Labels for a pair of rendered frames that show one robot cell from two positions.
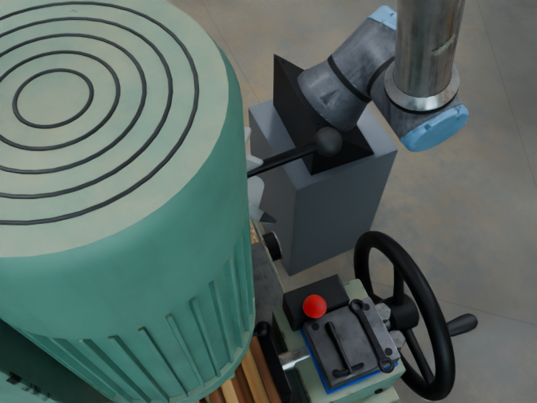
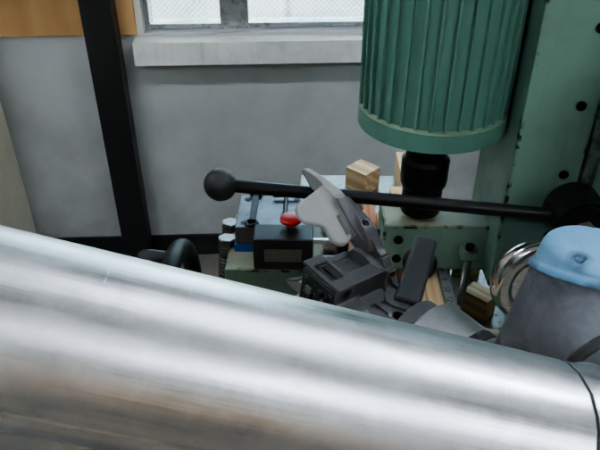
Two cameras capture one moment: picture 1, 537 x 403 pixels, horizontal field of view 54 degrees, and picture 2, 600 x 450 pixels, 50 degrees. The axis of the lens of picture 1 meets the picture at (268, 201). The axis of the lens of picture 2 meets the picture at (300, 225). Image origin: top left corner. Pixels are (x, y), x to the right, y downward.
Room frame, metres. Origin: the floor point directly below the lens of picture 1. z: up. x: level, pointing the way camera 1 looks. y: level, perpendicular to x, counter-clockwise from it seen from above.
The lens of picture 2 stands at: (0.90, 0.23, 1.50)
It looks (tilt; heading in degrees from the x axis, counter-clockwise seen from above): 34 degrees down; 203
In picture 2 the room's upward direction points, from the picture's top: straight up
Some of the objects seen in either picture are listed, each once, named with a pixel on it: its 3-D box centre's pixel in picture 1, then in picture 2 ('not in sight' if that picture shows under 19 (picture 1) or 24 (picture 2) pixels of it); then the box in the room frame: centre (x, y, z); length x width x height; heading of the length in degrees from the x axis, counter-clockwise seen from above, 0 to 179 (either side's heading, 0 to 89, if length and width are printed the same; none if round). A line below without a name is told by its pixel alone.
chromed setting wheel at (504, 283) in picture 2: not in sight; (543, 280); (0.24, 0.27, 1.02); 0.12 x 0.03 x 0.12; 111
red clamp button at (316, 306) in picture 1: (314, 306); (291, 219); (0.23, -0.06, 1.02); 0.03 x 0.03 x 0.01
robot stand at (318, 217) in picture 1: (313, 183); not in sight; (0.90, -0.14, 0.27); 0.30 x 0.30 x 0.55; 25
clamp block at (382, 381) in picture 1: (333, 349); (277, 264); (0.20, -0.09, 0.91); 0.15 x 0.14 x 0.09; 21
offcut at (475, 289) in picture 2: not in sight; (479, 302); (0.06, 0.19, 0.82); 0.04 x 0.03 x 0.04; 68
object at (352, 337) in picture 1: (340, 328); (274, 226); (0.21, -0.09, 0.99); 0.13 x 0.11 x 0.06; 21
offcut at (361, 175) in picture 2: not in sight; (362, 177); (-0.08, -0.05, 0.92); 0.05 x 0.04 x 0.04; 69
